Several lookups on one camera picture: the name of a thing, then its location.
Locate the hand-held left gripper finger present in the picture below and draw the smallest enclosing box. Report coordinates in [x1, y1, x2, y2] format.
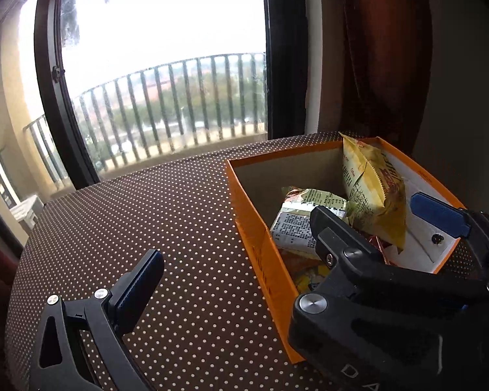
[28, 248, 166, 391]

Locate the white air conditioner unit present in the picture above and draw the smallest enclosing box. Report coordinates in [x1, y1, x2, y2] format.
[10, 195, 45, 237]

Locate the yellow cartoon snack packet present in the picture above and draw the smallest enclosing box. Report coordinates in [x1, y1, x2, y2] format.
[295, 265, 331, 294]

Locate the black window frame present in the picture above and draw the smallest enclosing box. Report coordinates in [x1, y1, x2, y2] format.
[33, 0, 322, 190]

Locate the orange silver snack bag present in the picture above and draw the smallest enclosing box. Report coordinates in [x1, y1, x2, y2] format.
[281, 248, 335, 282]

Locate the large yellow snack bag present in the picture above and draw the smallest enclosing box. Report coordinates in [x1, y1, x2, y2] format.
[338, 131, 408, 255]

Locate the brown polka dot tablecloth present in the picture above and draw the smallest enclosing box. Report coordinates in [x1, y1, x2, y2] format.
[4, 130, 485, 391]

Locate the white gold noodle packet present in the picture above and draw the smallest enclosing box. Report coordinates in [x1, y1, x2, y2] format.
[270, 185, 351, 259]

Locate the balcony railing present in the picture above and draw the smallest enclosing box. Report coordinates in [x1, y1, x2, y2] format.
[22, 52, 267, 190]

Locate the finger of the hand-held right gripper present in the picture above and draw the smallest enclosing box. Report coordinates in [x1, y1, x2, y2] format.
[289, 206, 489, 347]
[411, 193, 489, 290]

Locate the orange cardboard box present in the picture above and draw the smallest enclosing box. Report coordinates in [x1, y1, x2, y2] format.
[224, 136, 467, 365]

